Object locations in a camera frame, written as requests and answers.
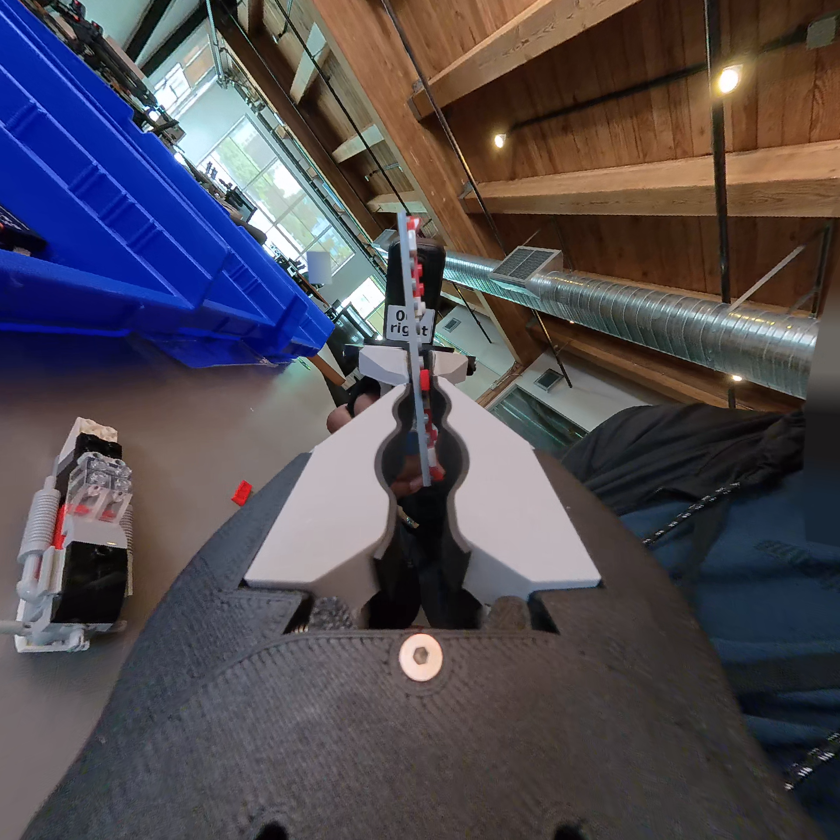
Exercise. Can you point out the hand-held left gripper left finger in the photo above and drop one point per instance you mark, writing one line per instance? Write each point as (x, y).
(321, 518)

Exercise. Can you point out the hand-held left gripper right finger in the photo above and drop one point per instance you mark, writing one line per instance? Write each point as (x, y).
(525, 525)

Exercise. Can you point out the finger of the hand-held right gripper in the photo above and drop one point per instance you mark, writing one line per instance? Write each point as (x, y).
(384, 364)
(451, 369)

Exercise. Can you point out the grey red toy brick plate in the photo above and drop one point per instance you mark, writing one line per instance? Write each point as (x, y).
(407, 295)

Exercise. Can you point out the person's right hand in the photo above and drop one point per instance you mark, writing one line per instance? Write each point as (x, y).
(340, 420)

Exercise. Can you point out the small red toy brick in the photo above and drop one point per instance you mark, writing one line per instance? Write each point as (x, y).
(241, 492)

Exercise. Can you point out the large paned window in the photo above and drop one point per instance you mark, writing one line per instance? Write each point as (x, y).
(282, 190)

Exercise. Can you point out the black white toy brick vehicle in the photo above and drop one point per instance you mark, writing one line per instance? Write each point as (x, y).
(85, 571)

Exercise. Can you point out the person's torso in blue hoodie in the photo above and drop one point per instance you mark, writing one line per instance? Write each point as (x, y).
(754, 623)

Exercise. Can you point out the black steel pole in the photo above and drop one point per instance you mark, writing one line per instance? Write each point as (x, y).
(719, 164)

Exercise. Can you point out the duct vent grille box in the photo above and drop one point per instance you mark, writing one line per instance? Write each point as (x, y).
(525, 264)

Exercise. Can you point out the wall air vent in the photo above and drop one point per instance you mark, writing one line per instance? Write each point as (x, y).
(550, 379)

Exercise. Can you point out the silver metal air duct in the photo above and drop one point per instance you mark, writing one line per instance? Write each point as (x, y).
(656, 321)

